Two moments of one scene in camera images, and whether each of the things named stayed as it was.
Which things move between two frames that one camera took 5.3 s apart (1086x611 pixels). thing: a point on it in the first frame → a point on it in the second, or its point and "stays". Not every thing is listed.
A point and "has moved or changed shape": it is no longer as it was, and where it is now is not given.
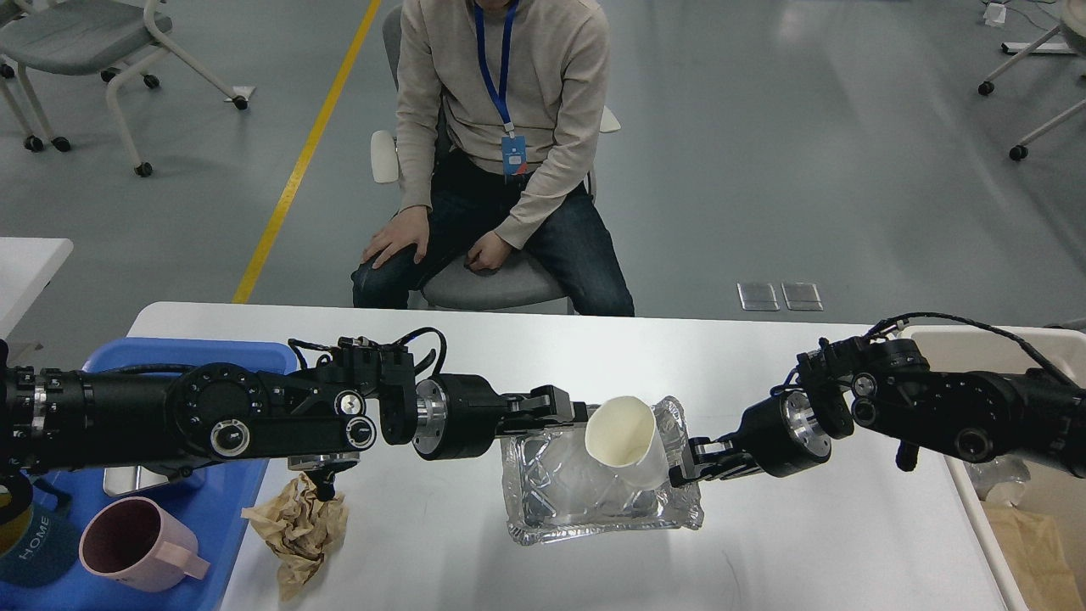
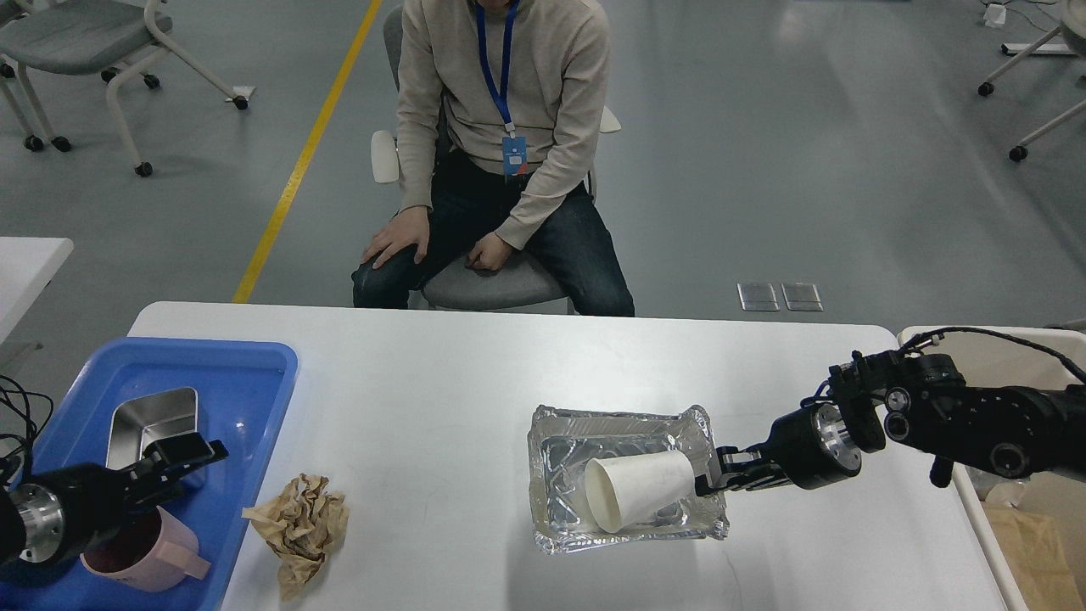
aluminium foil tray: [554, 489] has moved or changed shape
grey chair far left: [75, 36] stays
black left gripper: [457, 415] → [53, 517]
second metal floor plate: [802, 296] stays
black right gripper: [780, 436] → [813, 446]
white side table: [27, 264] stays
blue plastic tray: [209, 508] stays
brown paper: [299, 530] stays
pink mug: [136, 543] stays
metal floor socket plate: [758, 297] stays
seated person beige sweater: [501, 116] stays
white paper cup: [622, 434] → [627, 490]
